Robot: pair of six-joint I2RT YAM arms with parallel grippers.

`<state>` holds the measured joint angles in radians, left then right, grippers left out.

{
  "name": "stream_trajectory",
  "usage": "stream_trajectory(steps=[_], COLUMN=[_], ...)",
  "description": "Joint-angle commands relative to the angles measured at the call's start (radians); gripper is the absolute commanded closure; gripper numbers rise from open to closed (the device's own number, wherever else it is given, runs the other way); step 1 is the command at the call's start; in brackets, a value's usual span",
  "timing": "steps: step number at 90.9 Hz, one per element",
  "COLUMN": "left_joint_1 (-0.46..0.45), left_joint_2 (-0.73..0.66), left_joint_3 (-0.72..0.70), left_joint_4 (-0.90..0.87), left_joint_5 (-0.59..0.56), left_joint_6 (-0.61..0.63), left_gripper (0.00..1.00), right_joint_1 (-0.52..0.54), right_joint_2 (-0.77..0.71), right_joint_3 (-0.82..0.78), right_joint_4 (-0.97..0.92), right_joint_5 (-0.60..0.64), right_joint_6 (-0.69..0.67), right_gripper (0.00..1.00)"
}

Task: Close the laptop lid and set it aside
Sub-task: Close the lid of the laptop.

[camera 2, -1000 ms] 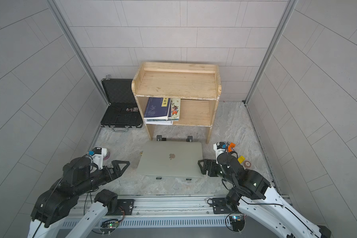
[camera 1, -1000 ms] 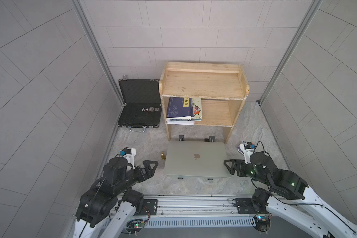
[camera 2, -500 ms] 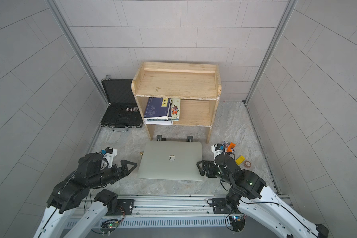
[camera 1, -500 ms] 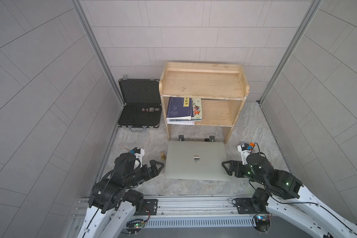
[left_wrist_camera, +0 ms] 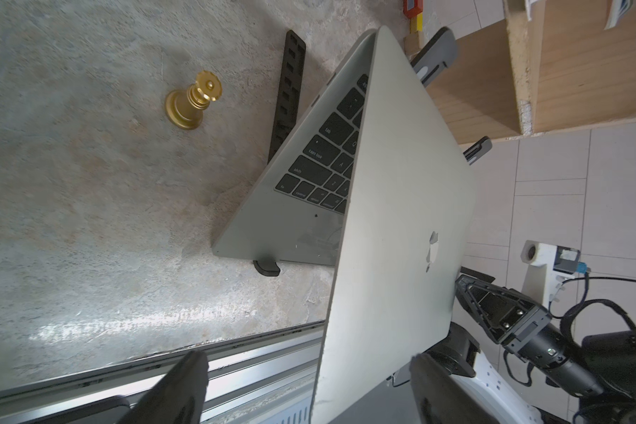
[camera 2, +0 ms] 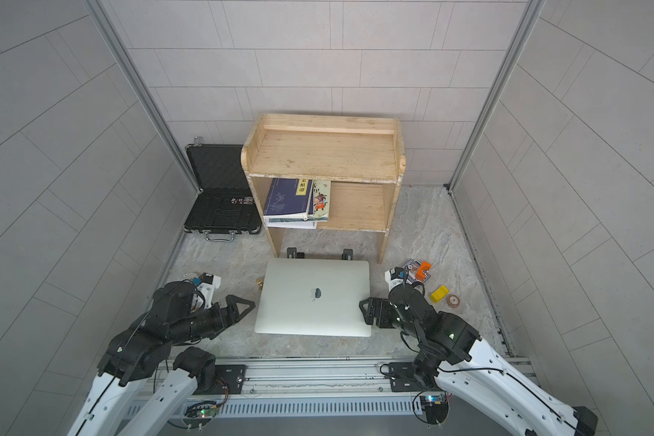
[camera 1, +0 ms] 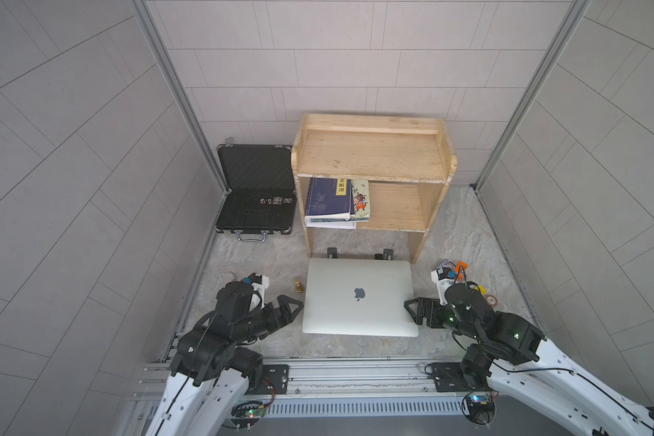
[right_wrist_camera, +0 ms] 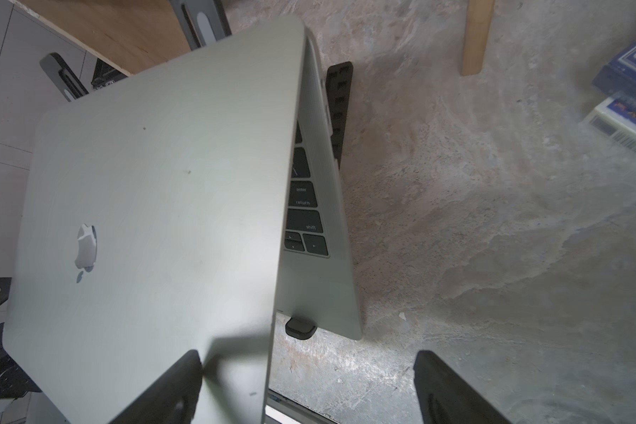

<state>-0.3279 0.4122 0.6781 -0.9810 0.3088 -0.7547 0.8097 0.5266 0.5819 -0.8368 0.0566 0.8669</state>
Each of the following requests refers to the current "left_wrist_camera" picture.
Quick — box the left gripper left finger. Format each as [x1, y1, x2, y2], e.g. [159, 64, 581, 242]
[118, 351, 210, 423]

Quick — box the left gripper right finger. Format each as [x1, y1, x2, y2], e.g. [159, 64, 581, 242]
[410, 353, 498, 424]

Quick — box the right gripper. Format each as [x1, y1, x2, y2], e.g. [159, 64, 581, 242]
[455, 267, 552, 353]

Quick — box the silver laptop computer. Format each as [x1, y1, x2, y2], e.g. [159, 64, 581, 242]
[212, 26, 476, 423]

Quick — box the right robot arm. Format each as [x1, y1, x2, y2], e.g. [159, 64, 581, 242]
[409, 268, 636, 423]

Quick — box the black folding laptop stand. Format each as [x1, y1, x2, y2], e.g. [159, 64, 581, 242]
[253, 26, 492, 277]

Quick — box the wooden two-tier shelf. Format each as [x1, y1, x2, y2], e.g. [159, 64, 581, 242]
[428, 1, 636, 144]

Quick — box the wooden toy block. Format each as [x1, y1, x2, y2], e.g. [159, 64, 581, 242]
[404, 31, 424, 59]

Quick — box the yellow toy block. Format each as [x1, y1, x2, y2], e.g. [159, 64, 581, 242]
[410, 13, 423, 34]

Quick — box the red toy block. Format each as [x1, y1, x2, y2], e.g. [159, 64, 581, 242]
[403, 0, 424, 19]

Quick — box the white book under stack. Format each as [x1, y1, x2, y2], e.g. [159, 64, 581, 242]
[604, 0, 634, 30]

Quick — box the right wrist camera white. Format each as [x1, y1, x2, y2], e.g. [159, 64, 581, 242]
[521, 240, 588, 307]

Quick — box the aluminium mounting rail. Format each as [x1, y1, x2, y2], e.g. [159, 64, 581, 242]
[0, 322, 324, 423]

